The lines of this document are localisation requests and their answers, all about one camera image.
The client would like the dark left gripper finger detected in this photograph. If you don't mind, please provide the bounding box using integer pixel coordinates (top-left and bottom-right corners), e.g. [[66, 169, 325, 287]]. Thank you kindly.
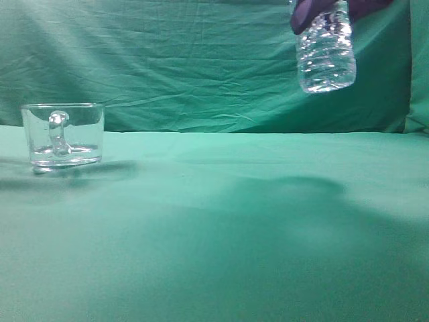
[[290, 0, 335, 35]]

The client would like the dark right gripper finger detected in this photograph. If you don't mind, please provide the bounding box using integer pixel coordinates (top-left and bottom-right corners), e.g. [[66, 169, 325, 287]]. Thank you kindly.
[[348, 0, 393, 23]]

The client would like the clear plastic water bottle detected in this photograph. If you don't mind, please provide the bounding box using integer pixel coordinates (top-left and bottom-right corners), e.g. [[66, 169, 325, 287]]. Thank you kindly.
[[296, 1, 357, 94]]

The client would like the green backdrop cloth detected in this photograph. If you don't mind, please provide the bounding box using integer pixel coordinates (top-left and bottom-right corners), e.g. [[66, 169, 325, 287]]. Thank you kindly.
[[1, 1, 428, 133]]

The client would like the green table cloth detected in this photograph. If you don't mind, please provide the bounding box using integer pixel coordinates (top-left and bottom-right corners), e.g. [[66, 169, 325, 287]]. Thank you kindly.
[[1, 126, 428, 321]]

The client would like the clear glass mug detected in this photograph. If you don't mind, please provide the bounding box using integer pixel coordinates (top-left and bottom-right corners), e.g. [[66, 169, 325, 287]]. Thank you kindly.
[[21, 103, 105, 173]]

